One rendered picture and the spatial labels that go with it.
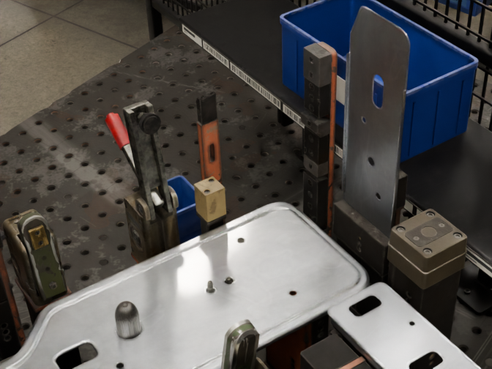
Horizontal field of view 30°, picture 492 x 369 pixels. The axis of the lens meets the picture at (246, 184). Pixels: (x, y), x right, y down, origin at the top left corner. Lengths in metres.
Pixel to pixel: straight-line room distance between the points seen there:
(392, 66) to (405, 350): 0.36
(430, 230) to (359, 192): 0.14
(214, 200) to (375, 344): 0.32
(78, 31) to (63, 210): 2.14
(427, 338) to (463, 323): 0.44
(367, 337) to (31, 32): 3.01
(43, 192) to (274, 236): 0.74
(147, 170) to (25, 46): 2.67
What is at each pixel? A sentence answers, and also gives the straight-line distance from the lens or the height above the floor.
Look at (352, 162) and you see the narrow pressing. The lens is 1.35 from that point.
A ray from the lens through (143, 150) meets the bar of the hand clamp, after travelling 1.28.
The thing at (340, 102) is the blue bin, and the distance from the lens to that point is 1.48.
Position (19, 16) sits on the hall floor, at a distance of 4.17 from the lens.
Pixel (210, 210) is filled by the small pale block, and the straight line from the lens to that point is 1.34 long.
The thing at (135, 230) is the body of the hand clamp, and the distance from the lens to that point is 1.38.
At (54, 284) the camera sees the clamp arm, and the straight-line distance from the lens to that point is 1.31.
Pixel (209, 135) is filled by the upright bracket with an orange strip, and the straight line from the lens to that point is 1.32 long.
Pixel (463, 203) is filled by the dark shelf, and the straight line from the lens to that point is 1.38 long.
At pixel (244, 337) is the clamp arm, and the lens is 1.06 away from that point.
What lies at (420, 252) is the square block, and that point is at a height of 1.06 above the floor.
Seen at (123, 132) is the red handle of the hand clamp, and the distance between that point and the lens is 1.34.
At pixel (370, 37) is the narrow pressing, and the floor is 1.30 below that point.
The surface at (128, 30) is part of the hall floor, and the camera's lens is 3.94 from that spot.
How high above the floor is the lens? 1.90
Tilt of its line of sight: 39 degrees down
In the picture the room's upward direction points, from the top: 3 degrees counter-clockwise
